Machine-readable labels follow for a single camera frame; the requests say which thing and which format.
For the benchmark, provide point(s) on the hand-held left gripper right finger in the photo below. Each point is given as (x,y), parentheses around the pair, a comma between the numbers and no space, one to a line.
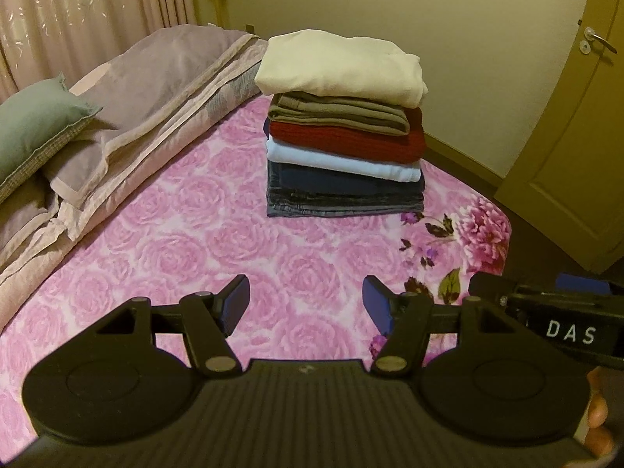
(378,302)

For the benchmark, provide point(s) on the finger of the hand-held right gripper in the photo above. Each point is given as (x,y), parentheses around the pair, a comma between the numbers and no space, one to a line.
(492,286)
(582,286)

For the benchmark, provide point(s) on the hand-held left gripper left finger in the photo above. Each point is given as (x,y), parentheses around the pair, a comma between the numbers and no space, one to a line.
(236,302)

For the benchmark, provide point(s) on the cream sweater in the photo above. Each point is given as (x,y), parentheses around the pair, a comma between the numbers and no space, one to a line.
(341,68)

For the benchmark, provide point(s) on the person's right hand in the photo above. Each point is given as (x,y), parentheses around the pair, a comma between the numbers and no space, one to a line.
(597,414)

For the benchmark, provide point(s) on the pink floral blanket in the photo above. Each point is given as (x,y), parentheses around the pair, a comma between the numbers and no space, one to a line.
(243,234)

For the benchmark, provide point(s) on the folded blue jeans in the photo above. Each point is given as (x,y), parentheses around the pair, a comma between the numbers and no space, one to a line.
(341,207)

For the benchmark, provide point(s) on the dark baseboard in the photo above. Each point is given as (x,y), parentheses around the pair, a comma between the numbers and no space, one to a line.
(463,161)

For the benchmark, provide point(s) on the folded navy garment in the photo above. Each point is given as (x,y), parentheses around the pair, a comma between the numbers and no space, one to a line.
(331,180)

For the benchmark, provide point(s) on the beige door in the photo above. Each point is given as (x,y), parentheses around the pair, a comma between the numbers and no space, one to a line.
(560,156)

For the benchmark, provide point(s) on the folded light blue garment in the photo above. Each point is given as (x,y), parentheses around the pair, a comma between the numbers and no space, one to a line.
(341,163)

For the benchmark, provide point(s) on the folded red knit sweater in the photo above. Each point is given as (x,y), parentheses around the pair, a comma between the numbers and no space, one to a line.
(370,146)

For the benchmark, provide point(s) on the folded olive garment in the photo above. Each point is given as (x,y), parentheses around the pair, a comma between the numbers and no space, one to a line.
(341,112)

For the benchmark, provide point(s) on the mauve pillow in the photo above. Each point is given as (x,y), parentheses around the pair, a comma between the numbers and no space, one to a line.
(78,165)

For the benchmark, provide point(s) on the mauve duvet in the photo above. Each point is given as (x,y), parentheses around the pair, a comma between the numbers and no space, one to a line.
(161,68)

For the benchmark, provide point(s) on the green pillow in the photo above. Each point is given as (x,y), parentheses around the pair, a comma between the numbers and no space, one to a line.
(34,122)

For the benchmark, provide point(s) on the pink embroidered curtain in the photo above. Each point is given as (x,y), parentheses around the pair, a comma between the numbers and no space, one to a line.
(73,9)

